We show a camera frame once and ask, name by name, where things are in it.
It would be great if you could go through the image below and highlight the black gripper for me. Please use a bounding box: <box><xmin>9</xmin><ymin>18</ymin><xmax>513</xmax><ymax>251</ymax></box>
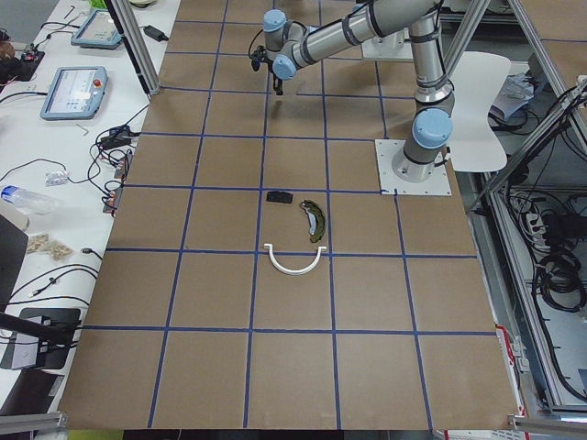
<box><xmin>249</xmin><ymin>45</ymin><xmax>283</xmax><ymax>95</ymax></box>

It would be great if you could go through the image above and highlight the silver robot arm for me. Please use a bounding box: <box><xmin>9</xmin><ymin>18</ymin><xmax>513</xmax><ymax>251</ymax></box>
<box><xmin>249</xmin><ymin>0</ymin><xmax>455</xmax><ymax>182</ymax></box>

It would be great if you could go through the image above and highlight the dark grey brake pad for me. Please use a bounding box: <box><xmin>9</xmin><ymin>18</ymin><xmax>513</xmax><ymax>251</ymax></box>
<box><xmin>266</xmin><ymin>191</ymin><xmax>294</xmax><ymax>204</ymax></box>

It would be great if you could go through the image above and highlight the black power adapter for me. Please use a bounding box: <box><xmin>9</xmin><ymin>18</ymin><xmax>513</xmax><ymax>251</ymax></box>
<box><xmin>143</xmin><ymin>25</ymin><xmax>169</xmax><ymax>42</ymax></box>

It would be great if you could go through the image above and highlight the olive green brake shoe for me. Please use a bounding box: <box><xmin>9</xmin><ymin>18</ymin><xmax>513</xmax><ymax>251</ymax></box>
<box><xmin>300</xmin><ymin>199</ymin><xmax>326</xmax><ymax>243</ymax></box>

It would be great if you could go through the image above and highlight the blue teach pendant far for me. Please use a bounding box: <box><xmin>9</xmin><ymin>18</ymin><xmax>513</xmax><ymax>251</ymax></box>
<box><xmin>71</xmin><ymin>9</ymin><xmax>122</xmax><ymax>50</ymax></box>

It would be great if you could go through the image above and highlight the blue teach pendant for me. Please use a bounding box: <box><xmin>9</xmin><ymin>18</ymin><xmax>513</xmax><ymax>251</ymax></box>
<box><xmin>71</xmin><ymin>9</ymin><xmax>122</xmax><ymax>50</ymax></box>
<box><xmin>39</xmin><ymin>66</ymin><xmax>108</xmax><ymax>121</ymax></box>

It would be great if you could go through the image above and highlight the blue teach pendant near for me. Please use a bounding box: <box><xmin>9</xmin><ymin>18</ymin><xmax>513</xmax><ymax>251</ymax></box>
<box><xmin>39</xmin><ymin>66</ymin><xmax>108</xmax><ymax>121</ymax></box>

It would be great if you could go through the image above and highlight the white plastic chair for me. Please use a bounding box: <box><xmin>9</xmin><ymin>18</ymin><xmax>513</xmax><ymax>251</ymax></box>
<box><xmin>448</xmin><ymin>51</ymin><xmax>511</xmax><ymax>172</ymax></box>

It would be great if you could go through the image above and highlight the plastic water bottle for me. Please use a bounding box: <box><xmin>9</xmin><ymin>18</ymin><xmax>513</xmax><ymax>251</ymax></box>
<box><xmin>1</xmin><ymin>185</ymin><xmax>59</xmax><ymax>215</ymax></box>

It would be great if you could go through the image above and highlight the aluminium frame post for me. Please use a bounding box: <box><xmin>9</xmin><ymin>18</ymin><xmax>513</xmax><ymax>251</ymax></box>
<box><xmin>105</xmin><ymin>0</ymin><xmax>161</xmax><ymax>96</ymax></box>

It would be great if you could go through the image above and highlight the white curved plastic bracket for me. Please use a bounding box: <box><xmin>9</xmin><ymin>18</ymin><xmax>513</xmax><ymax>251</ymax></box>
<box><xmin>263</xmin><ymin>243</ymin><xmax>327</xmax><ymax>276</ymax></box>

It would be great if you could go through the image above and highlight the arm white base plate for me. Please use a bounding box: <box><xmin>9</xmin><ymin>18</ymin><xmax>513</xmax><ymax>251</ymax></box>
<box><xmin>374</xmin><ymin>139</ymin><xmax>452</xmax><ymax>197</ymax></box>

